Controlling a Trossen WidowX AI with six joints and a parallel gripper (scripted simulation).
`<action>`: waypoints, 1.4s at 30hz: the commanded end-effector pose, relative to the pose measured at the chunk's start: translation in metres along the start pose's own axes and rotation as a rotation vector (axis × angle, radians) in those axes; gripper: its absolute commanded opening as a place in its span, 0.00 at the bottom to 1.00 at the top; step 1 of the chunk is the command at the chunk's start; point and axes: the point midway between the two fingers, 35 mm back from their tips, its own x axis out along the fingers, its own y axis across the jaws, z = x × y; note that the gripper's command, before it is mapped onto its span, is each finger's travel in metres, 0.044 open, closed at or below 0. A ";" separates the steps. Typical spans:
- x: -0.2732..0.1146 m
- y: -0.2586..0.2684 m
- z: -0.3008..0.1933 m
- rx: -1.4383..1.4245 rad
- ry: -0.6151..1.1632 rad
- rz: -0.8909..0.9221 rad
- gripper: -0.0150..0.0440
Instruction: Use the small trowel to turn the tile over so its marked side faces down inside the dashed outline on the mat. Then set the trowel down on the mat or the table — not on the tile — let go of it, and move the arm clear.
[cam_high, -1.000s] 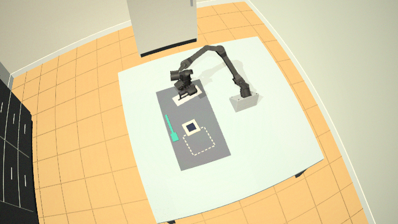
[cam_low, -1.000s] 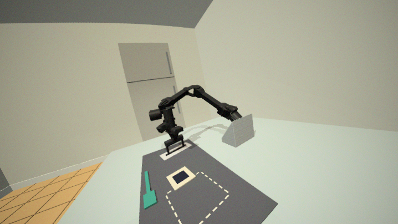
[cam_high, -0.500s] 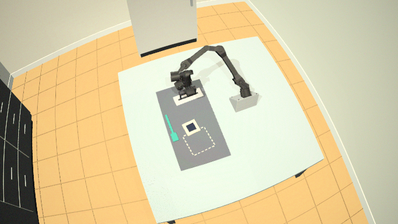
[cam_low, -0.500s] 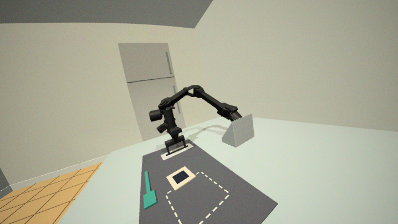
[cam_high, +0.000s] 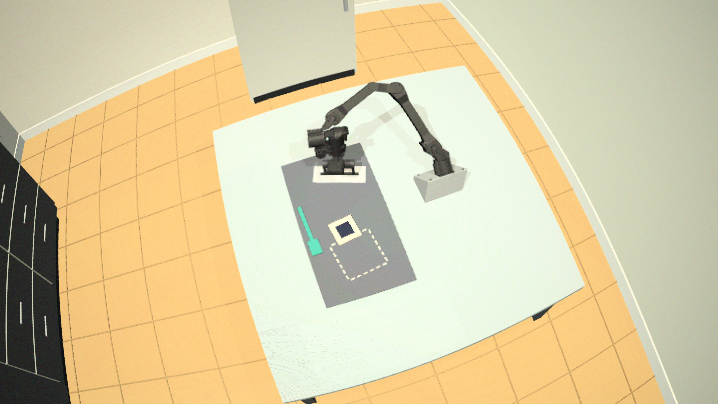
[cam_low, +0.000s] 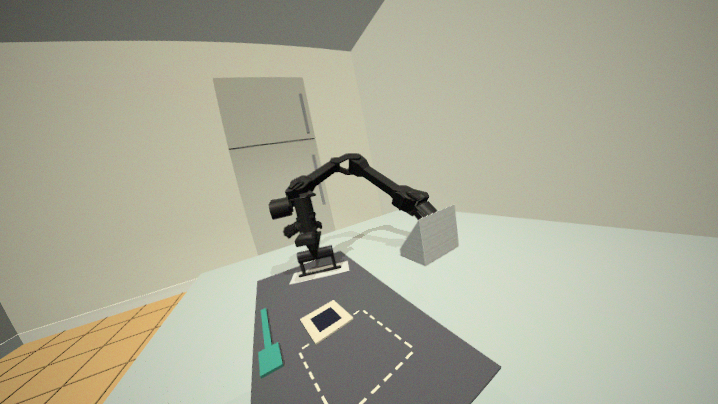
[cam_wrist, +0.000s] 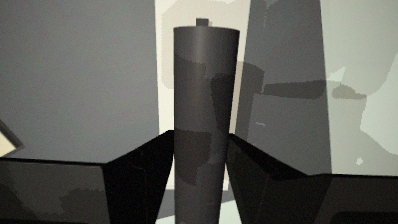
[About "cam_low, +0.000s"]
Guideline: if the cream square tile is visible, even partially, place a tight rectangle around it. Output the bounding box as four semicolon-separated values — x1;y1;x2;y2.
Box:
300;300;353;345

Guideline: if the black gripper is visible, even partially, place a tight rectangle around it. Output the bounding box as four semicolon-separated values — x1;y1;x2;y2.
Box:
295;211;322;258

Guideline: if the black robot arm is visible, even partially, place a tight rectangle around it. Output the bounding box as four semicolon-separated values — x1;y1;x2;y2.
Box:
268;153;438;239

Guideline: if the teal flat spatula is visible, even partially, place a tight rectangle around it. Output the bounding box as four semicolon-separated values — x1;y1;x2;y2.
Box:
258;309;283;379

